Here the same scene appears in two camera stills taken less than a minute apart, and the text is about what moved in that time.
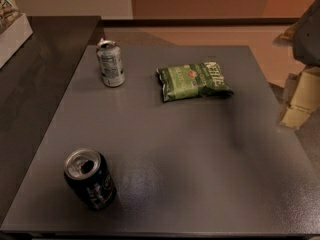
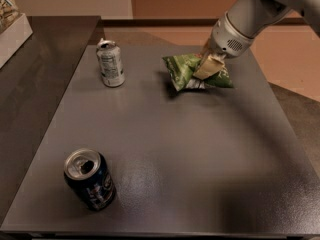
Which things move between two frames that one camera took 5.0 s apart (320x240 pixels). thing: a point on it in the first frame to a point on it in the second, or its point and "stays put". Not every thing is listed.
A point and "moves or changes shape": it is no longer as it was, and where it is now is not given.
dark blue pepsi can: [89, 174] stays put
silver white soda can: [110, 62] stays put
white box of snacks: [14, 26] stays put
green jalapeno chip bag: [194, 80] moves or changes shape
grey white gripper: [309, 37] to [227, 37]
